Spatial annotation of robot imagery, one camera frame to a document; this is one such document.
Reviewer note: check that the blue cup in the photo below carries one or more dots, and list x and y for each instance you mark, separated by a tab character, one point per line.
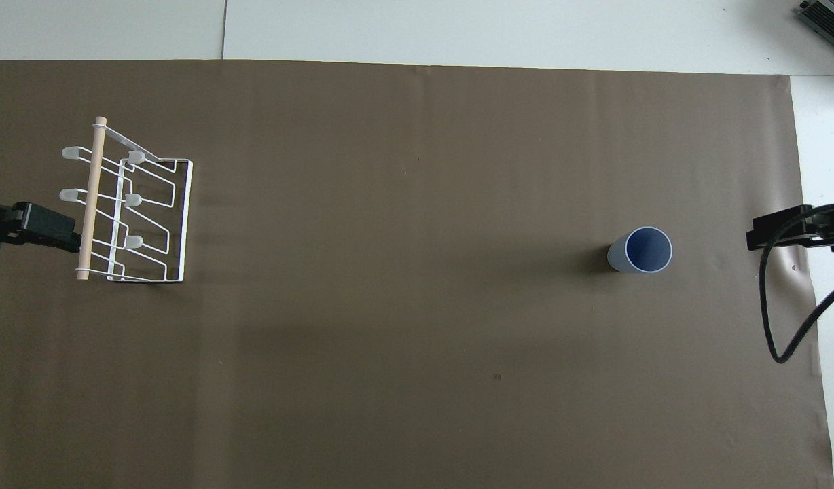
617	257

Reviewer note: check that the grey metal device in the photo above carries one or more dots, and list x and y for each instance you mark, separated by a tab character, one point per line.
831	20

